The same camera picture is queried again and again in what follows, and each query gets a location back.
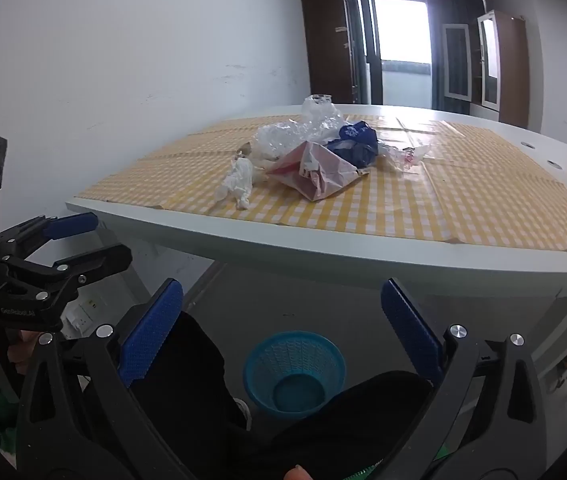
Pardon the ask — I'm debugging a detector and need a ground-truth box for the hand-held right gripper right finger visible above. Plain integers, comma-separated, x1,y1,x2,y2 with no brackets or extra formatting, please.
381,277,549,480

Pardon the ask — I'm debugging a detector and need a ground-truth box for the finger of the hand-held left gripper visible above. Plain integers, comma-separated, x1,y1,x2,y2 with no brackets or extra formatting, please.
4,245,133,311
0,212,99,256

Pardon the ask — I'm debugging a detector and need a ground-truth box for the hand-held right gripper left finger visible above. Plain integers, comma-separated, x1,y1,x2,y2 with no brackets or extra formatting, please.
16,277,199,480

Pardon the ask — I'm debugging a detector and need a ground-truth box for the blue plastic basket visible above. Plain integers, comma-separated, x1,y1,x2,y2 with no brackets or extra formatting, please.
244,331,347,421

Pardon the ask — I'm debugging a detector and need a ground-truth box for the person's left leg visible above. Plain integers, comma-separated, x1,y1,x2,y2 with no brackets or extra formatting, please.
128,310,249,480

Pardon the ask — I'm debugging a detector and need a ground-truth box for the person's leg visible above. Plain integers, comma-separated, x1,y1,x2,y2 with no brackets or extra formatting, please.
128,310,249,480
244,371,434,480

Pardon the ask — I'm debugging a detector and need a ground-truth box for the person's right leg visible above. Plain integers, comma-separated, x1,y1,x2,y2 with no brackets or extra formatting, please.
244,371,434,480

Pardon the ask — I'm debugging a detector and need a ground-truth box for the white table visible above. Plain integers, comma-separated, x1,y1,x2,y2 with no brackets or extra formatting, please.
66,104,567,391

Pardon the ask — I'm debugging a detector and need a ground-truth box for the white left shoe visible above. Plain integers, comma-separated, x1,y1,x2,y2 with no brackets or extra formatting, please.
234,397,253,431

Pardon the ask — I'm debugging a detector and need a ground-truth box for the yellow checkered tablecloth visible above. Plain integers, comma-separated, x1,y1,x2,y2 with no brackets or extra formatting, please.
72,112,567,256

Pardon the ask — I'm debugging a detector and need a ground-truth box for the crumpled white tissue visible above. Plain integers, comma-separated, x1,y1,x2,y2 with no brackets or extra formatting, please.
216,155,254,210

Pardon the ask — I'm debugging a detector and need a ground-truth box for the small clear wrapper red print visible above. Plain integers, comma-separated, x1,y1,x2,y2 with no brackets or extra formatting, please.
378,142,437,177

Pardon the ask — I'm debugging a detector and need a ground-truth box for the pink and white paper bag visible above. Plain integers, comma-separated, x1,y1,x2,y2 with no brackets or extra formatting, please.
265,140,364,202

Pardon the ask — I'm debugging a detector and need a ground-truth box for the blue plastic bag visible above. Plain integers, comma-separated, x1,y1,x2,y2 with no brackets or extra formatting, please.
324,121,380,168

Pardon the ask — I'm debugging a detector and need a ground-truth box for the cloudy crumpled plastic bag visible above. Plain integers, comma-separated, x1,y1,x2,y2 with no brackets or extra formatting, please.
254,119,314,166

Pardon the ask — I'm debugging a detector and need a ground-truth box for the white framed glass door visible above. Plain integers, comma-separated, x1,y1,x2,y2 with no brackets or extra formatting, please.
441,22,474,103

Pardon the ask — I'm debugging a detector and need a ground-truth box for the brown cabinet with glass door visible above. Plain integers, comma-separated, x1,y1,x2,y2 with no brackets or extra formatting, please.
476,9,531,128

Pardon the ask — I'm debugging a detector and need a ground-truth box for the dark brown wardrobe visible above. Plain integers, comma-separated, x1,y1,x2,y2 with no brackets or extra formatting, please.
302,0,364,106

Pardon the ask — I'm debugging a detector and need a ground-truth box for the balcony window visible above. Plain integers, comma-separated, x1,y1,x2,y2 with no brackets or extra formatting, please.
363,0,434,106

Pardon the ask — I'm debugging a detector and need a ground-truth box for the dark curtain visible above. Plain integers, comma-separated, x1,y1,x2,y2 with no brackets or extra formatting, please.
423,0,487,113

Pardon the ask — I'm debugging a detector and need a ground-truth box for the white wall socket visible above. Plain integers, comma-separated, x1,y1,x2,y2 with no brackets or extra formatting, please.
66,295,107,336

